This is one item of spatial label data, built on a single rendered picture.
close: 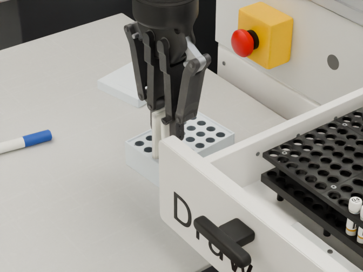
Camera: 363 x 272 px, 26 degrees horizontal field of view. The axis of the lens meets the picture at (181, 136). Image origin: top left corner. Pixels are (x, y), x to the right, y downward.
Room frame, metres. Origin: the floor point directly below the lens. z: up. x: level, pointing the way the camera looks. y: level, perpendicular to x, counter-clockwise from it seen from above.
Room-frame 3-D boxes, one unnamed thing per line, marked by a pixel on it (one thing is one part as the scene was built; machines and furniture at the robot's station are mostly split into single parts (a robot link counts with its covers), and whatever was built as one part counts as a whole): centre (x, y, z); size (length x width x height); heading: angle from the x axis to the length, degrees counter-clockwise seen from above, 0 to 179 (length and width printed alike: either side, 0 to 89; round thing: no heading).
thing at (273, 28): (1.01, -0.12, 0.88); 0.07 x 0.05 x 0.07; 36
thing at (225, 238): (0.55, -0.05, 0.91); 0.07 x 0.04 x 0.01; 36
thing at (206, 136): (0.87, 0.00, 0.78); 0.12 x 0.08 x 0.04; 132
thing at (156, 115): (0.82, 0.02, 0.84); 0.03 x 0.01 x 0.07; 132
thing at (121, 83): (1.07, 0.06, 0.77); 0.13 x 0.09 x 0.02; 139
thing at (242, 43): (0.99, -0.09, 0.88); 0.04 x 0.03 x 0.04; 36
